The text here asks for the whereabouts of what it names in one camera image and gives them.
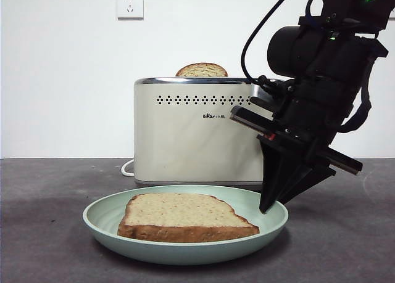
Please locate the beige toaster with chrome top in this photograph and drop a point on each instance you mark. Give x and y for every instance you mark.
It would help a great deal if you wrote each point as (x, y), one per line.
(185, 147)

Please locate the square brown-crusted bread slice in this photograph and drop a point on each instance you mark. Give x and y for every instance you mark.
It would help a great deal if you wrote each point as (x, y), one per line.
(185, 215)

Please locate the round-topped toasted bread slice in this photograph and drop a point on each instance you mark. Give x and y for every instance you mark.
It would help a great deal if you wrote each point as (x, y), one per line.
(202, 71)

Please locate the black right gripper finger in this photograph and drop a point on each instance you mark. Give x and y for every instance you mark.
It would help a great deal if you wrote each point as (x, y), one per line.
(277, 172)
(308, 181)

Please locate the pale green round plate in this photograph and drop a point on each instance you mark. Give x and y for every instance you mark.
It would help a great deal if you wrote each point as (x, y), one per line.
(105, 216)

